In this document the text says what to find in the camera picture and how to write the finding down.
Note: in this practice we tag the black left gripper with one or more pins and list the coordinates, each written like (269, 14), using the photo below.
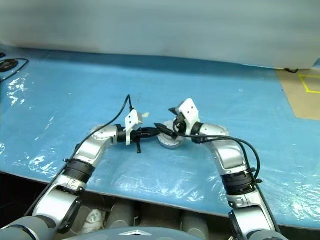
(136, 135)

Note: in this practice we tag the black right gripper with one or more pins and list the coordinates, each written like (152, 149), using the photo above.
(180, 125)

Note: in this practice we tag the round silver motor lid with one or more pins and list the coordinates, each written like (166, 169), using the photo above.
(165, 138)

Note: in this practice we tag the silver motor housing copper windings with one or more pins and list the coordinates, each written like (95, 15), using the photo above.
(171, 147)

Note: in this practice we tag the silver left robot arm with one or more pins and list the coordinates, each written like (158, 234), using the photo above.
(95, 147)

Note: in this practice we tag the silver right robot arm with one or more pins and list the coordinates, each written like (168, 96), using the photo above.
(230, 152)

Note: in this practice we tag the small beige tape scrap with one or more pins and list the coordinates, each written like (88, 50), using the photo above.
(145, 115)

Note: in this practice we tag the blue plastic table cover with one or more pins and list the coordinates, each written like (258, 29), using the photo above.
(75, 100)

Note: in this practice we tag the grey rounded cylinder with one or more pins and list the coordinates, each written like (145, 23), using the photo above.
(122, 215)
(195, 225)

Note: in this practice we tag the white foam backdrop panel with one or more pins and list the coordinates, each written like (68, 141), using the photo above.
(150, 25)

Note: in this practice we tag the white crumpled bundle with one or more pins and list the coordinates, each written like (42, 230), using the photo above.
(93, 220)

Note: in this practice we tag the black round disc device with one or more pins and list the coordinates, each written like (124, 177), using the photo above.
(6, 65)

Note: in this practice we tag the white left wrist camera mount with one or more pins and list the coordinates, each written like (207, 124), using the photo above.
(132, 120)

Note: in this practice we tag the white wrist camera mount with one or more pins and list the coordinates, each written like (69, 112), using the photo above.
(188, 110)
(132, 120)

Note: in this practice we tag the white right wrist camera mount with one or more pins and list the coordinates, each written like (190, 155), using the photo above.
(188, 110)

